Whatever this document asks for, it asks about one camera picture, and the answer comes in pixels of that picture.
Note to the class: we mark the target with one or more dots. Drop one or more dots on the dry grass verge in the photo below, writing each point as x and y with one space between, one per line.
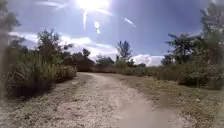
188 98

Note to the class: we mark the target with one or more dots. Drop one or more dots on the pale dirt path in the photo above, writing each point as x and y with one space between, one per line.
100 103

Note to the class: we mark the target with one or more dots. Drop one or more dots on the row of trees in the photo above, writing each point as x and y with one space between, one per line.
106 62

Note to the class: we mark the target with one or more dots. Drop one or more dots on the green bushes and trees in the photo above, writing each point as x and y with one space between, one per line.
200 60
30 73

